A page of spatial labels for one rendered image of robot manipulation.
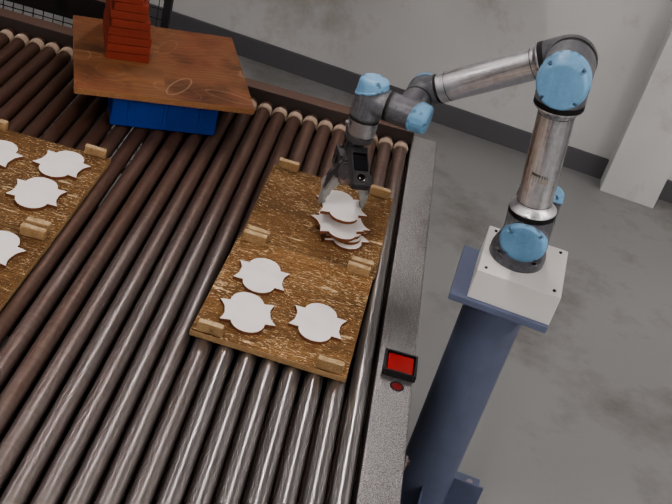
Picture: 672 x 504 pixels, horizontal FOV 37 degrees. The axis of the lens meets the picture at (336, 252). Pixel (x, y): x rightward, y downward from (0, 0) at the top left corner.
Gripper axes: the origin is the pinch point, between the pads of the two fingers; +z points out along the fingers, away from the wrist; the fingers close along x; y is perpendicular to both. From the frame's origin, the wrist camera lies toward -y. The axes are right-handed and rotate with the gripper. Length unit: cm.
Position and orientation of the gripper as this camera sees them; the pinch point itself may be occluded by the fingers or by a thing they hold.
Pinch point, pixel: (341, 206)
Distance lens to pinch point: 255.2
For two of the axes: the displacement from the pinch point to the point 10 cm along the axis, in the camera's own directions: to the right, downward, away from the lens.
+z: -2.4, 8.1, 5.3
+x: -9.6, -1.0, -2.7
